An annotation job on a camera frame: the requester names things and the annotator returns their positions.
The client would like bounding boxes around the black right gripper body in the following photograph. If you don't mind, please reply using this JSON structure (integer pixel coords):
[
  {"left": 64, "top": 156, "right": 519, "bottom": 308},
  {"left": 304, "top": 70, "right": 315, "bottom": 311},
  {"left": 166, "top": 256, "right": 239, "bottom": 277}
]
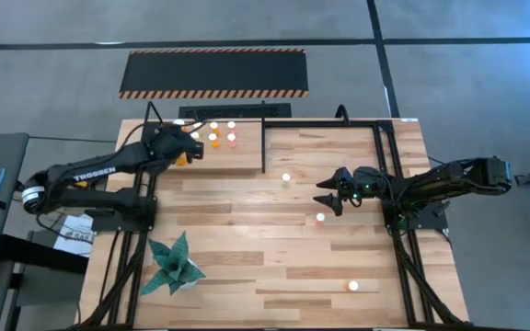
[{"left": 336, "top": 165, "right": 386, "bottom": 211}]

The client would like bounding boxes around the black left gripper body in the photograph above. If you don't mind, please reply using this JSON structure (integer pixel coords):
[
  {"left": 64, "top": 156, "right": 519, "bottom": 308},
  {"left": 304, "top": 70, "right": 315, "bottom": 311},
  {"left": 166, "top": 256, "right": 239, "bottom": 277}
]
[{"left": 147, "top": 123, "right": 192, "bottom": 167}]

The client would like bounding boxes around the wooden shelf board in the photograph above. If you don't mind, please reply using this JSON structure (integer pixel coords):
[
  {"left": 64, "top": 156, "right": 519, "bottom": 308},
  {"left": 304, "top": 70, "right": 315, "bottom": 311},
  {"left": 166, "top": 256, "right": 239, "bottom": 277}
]
[{"left": 156, "top": 120, "right": 263, "bottom": 172}]

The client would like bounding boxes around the hazard-striped black floor mat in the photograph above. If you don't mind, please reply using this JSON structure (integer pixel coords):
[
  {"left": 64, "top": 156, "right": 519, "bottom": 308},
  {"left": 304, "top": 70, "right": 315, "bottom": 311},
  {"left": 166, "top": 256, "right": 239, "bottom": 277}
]
[{"left": 118, "top": 47, "right": 310, "bottom": 100}]

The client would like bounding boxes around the black floor tape strip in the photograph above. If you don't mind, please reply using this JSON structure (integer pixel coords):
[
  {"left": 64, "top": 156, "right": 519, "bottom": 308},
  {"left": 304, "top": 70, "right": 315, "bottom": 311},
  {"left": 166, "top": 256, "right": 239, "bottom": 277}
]
[
  {"left": 365, "top": 0, "right": 401, "bottom": 119},
  {"left": 0, "top": 36, "right": 530, "bottom": 51}
]

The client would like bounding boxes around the green potted artificial plant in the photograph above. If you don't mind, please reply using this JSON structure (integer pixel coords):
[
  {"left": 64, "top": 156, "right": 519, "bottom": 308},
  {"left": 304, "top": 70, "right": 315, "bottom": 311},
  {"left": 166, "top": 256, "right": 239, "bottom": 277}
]
[{"left": 139, "top": 231, "right": 207, "bottom": 297}]

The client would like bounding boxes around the white printed paper sheet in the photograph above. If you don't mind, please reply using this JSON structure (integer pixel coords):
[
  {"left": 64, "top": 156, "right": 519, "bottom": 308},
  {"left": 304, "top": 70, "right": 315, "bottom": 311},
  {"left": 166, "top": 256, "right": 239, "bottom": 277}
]
[{"left": 52, "top": 213, "right": 96, "bottom": 258}]

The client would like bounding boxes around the grey side cart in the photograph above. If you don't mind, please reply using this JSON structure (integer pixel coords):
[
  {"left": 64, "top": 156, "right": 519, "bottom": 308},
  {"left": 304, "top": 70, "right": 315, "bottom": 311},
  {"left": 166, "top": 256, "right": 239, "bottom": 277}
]
[{"left": 0, "top": 131, "right": 30, "bottom": 331}]

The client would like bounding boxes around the black bench bar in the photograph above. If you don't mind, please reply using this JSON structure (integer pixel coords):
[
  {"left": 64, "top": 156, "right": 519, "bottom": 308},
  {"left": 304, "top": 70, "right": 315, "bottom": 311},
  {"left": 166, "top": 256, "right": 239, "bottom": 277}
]
[{"left": 0, "top": 233, "right": 90, "bottom": 277}]

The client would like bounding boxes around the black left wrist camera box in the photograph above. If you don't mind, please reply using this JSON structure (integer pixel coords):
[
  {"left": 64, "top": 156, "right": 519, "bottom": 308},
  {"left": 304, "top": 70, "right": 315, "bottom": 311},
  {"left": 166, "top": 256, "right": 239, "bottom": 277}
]
[{"left": 185, "top": 141, "right": 205, "bottom": 163}]

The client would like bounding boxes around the black aluminium rig frame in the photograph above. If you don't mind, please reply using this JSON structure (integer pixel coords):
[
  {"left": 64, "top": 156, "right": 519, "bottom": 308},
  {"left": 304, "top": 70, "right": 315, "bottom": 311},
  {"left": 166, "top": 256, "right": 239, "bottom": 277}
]
[{"left": 76, "top": 118, "right": 469, "bottom": 331}]

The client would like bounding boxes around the black arched handle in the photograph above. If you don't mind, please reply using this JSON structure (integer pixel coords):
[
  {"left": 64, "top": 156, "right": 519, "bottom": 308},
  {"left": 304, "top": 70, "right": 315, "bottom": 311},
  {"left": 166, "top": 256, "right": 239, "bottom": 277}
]
[{"left": 334, "top": 104, "right": 351, "bottom": 127}]

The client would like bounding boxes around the thin black shelf frame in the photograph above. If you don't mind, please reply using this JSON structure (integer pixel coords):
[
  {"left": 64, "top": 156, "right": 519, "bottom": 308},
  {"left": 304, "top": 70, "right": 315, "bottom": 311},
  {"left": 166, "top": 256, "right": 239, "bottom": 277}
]
[{"left": 138, "top": 100, "right": 268, "bottom": 176}]

